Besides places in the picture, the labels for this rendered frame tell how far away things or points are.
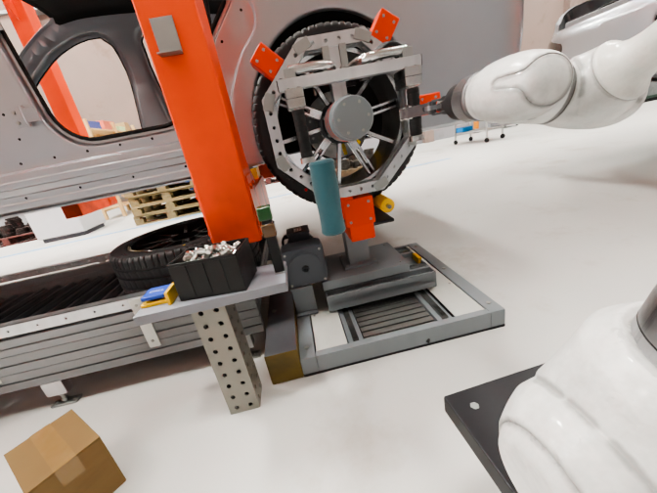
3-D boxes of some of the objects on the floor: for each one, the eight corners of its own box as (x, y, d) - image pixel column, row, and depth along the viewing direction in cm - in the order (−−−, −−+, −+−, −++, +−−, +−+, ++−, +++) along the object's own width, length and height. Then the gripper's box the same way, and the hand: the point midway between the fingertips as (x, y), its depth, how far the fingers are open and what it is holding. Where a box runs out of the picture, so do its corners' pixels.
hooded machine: (37, 246, 503) (-17, 147, 449) (65, 234, 569) (20, 147, 516) (89, 234, 513) (42, 137, 459) (109, 224, 579) (70, 138, 526)
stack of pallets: (224, 201, 587) (209, 152, 556) (211, 210, 505) (194, 155, 474) (158, 214, 584) (139, 165, 553) (135, 226, 501) (111, 170, 470)
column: (262, 384, 113) (229, 286, 99) (260, 407, 104) (223, 300, 89) (235, 391, 112) (197, 292, 98) (231, 415, 103) (189, 309, 89)
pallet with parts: (7, 241, 634) (-6, 219, 618) (73, 226, 647) (64, 205, 632) (-33, 254, 551) (-49, 231, 535) (45, 238, 564) (31, 214, 549)
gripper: (414, 129, 64) (382, 133, 84) (523, 108, 66) (466, 116, 86) (411, 90, 62) (378, 104, 82) (524, 68, 63) (465, 87, 84)
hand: (425, 110), depth 83 cm, fingers open, 13 cm apart
